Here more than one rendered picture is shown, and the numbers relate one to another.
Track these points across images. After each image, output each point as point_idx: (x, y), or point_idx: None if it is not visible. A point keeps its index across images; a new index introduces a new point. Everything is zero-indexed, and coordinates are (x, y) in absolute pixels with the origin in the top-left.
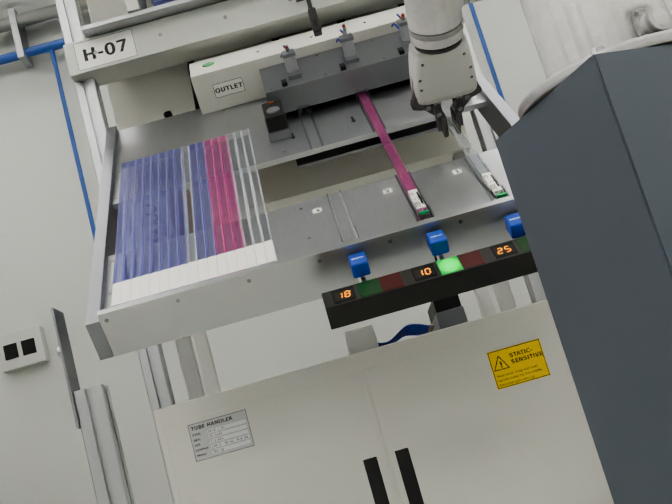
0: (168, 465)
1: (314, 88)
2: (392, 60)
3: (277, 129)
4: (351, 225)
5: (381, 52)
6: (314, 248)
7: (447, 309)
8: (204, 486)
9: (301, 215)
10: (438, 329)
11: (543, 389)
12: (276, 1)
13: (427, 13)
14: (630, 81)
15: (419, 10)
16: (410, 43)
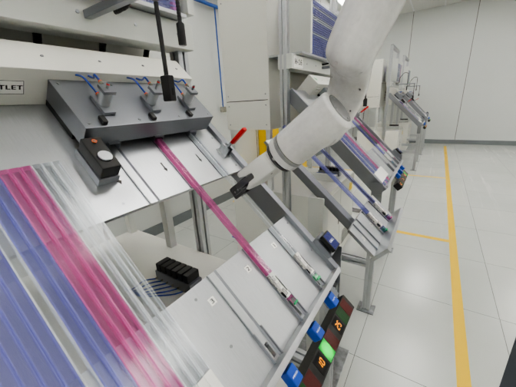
0: None
1: (128, 130)
2: (185, 120)
3: (109, 176)
4: (253, 319)
5: (172, 107)
6: (245, 362)
7: (193, 280)
8: None
9: (203, 310)
10: (183, 289)
11: None
12: (62, 5)
13: (310, 154)
14: None
15: (309, 151)
16: (266, 153)
